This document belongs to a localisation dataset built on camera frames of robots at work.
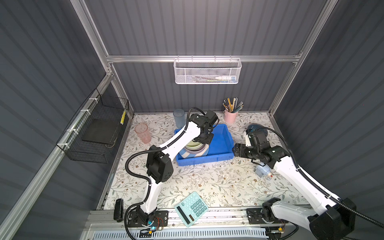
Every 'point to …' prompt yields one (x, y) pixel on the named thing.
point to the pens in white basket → (211, 79)
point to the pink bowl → (197, 151)
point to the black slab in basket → (101, 130)
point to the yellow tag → (123, 117)
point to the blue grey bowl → (252, 127)
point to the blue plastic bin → (221, 147)
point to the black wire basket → (97, 106)
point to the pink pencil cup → (230, 117)
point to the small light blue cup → (261, 171)
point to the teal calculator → (191, 208)
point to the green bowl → (195, 145)
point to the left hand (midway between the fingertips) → (205, 140)
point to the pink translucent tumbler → (143, 132)
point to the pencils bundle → (234, 107)
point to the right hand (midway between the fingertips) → (240, 150)
